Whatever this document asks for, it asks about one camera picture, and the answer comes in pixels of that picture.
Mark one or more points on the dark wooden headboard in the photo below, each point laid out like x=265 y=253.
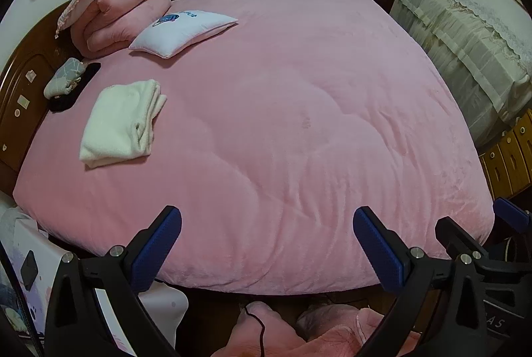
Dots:
x=23 y=106

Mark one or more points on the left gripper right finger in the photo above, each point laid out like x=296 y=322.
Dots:
x=457 y=326

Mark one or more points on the black object on bed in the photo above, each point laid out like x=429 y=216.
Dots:
x=66 y=101

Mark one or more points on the white small pillow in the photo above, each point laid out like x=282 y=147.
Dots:
x=174 y=32

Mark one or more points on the wooden drawer cabinet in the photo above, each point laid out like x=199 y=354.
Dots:
x=506 y=162

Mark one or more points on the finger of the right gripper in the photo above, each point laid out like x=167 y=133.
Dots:
x=503 y=262
x=514 y=216

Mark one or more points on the beige lace covered furniture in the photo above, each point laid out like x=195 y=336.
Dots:
x=482 y=50

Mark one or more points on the pink slippers on floor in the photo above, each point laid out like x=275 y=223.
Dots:
x=329 y=330

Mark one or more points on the pink folded quilt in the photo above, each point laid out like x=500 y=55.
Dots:
x=98 y=28

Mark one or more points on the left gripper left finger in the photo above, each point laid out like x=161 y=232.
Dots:
x=154 y=248

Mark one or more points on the cream knitted cardigan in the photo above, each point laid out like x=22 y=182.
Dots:
x=120 y=125

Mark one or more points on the grey patterned cloth bundle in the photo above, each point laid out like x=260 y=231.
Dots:
x=65 y=79

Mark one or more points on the pink plush bed blanket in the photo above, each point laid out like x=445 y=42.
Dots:
x=272 y=134

